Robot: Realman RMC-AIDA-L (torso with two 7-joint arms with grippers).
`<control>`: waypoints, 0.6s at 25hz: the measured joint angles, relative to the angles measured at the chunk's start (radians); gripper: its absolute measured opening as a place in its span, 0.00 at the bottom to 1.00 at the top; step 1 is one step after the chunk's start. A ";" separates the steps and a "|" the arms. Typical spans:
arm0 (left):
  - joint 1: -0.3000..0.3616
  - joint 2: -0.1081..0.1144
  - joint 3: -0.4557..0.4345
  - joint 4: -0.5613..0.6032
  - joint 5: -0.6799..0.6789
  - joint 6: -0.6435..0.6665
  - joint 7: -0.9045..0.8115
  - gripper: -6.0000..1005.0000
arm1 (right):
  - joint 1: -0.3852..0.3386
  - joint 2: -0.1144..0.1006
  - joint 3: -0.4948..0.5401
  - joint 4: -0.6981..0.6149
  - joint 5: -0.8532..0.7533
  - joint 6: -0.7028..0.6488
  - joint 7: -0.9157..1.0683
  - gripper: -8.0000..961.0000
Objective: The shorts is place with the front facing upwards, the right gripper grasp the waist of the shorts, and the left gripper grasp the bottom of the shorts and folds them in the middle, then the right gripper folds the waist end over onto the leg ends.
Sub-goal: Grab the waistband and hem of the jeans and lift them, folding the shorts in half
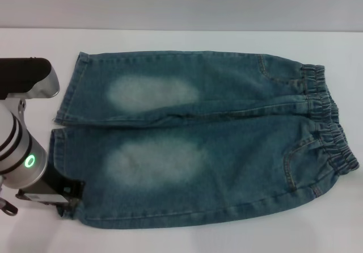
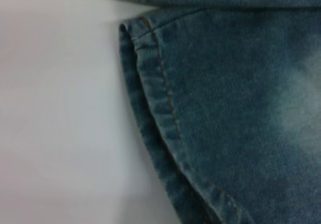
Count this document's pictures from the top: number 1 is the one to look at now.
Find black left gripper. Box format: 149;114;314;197
15;165;86;210

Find blue denim shorts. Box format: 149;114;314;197
48;51;358;227

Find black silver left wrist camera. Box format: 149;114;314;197
0;57;61;101

